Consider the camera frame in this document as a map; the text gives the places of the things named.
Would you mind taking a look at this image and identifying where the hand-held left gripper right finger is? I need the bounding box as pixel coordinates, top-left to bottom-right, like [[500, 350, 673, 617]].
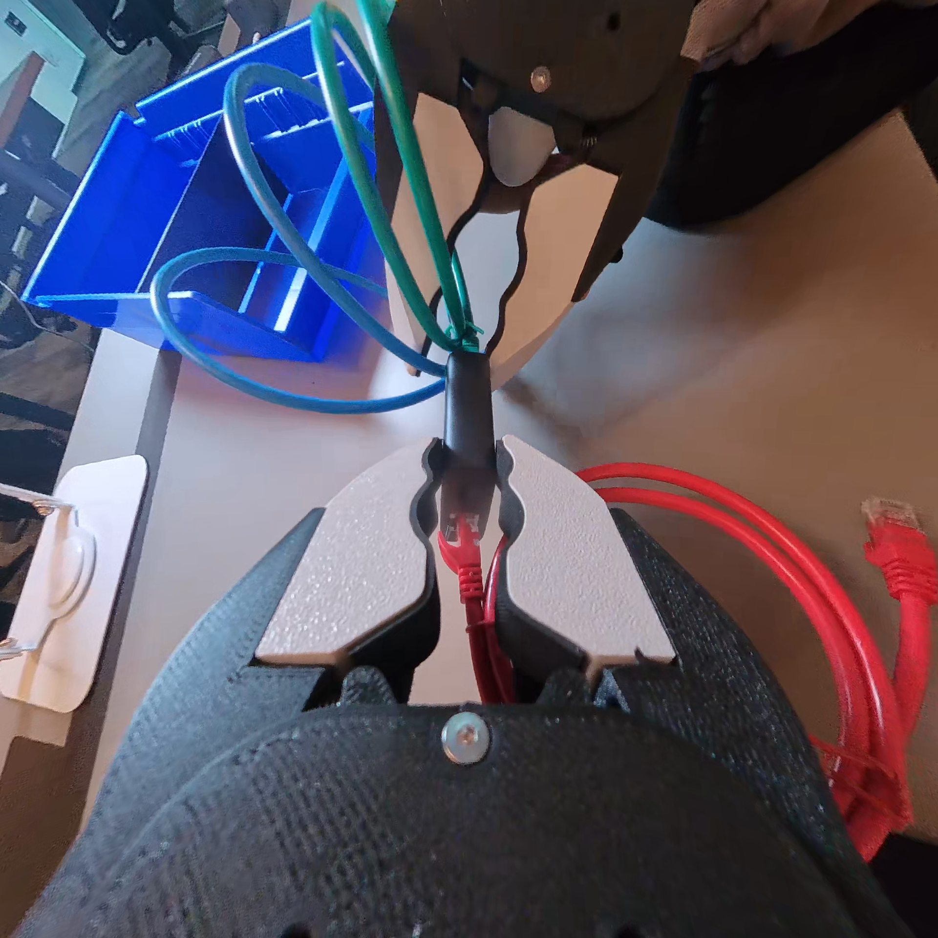
[[493, 434, 677, 672]]

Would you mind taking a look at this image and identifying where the black ethernet coupler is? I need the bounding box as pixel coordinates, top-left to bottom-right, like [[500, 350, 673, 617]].
[[442, 350, 501, 530]]

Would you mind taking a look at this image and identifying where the green wire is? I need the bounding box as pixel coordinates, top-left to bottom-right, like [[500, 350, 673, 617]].
[[311, 0, 486, 354]]

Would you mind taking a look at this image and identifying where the blue ethernet cable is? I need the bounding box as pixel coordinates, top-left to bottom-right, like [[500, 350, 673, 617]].
[[152, 62, 457, 416]]

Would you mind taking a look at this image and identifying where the person's dark clothing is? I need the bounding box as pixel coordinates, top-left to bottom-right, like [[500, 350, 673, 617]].
[[645, 44, 938, 233]]

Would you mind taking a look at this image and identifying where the red ethernet cable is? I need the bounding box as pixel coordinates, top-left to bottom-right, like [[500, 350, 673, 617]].
[[437, 462, 938, 863]]

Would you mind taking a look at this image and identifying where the black office chair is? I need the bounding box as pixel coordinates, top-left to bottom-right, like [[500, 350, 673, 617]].
[[95, 0, 224, 54]]

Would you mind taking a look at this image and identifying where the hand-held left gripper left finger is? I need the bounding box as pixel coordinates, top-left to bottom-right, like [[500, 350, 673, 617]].
[[255, 438, 448, 669]]

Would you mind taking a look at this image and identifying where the blue plastic bin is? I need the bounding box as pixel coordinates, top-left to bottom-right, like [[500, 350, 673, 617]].
[[21, 18, 391, 364]]

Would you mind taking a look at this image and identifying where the person's right hand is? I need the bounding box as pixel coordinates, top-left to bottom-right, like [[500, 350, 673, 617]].
[[722, 0, 829, 70]]

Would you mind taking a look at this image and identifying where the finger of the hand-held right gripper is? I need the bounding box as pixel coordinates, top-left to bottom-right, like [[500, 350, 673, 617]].
[[486, 172, 622, 391], [375, 94, 490, 376]]

